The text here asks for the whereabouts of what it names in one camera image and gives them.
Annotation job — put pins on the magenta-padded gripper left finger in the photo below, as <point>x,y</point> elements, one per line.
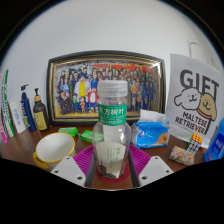
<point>71,170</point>

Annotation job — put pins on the white paper gift bag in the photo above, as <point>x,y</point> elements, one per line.
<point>195,96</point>

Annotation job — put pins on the small floral pouch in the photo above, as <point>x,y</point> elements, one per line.
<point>181,155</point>

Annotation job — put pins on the small puzzle cube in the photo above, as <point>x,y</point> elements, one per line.
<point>194,142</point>

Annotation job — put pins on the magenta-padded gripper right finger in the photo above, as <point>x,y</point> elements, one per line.
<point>150,168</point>

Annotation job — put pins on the clear plastic drink bottle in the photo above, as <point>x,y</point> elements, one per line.
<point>111,133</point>

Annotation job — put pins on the blue detergent bottle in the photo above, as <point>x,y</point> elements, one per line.
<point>216,143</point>

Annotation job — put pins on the blue tissue pack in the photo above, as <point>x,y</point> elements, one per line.
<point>150,133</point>

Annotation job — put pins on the flat round red coaster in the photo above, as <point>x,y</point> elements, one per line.
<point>125,174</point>

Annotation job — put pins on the dark blue pump bottle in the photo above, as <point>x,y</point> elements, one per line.
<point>28,113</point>

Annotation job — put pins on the amber pump bottle yellow label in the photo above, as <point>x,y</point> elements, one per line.
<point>40,116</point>

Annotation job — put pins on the tall green and white box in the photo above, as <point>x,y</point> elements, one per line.
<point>6,106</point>

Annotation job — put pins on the white tube blue cap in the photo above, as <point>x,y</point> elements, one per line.
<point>17,116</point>

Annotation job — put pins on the framed group picture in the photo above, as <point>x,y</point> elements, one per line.
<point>76,86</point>

